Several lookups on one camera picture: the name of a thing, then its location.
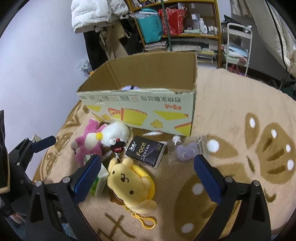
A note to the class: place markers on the red patterned bag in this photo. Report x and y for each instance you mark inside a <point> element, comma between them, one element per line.
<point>175,19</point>

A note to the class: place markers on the purple suit white-haired plush doll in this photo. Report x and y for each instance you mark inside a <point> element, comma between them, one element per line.
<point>129,87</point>

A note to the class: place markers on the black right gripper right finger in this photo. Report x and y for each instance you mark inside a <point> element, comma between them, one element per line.
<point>241,212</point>

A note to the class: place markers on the wall socket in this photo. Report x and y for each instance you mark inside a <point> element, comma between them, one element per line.
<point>36,138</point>

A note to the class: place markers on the white rolling cart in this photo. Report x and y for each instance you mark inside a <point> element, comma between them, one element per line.
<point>237,49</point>

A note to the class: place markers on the plastic bag of toys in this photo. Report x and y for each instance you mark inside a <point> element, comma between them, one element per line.
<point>85,67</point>

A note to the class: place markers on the teal bag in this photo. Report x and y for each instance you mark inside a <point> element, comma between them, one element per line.
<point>150,25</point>

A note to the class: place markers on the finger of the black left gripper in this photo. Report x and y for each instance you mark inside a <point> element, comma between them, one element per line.
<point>41,143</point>

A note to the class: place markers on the purple plush in clear bag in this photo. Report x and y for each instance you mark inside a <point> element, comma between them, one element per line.
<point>185,149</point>

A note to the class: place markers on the beige trench coat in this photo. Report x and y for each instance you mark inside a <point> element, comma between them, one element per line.
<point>110,41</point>

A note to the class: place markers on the green tissue pack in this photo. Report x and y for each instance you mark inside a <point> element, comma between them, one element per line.
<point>99,182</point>

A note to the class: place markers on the yellow dog plush keychain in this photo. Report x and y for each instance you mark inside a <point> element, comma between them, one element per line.
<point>134,187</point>

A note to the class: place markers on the pink plush bear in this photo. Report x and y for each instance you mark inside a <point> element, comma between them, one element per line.
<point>89,143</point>

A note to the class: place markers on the wooden bookshelf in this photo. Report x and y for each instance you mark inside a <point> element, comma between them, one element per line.
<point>202,32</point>

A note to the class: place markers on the black Face tissue pack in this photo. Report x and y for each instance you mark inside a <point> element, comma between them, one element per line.
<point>146,151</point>

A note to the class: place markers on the cream folded mattress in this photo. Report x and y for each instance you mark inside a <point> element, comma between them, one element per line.
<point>274,32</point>

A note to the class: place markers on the white puffer jacket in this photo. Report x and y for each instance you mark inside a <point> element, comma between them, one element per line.
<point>94,15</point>

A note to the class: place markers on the white fluffy plush yellow pompoms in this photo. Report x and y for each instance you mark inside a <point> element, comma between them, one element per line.
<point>114,135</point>

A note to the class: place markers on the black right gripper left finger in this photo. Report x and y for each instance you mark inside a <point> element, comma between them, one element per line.
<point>53,211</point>

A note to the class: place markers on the open cardboard box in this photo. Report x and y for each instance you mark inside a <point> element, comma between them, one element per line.
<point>164,102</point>

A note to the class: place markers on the green pole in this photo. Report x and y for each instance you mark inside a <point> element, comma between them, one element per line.
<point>167,25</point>

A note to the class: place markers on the stack of books left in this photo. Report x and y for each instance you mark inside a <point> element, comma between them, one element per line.
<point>156,47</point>

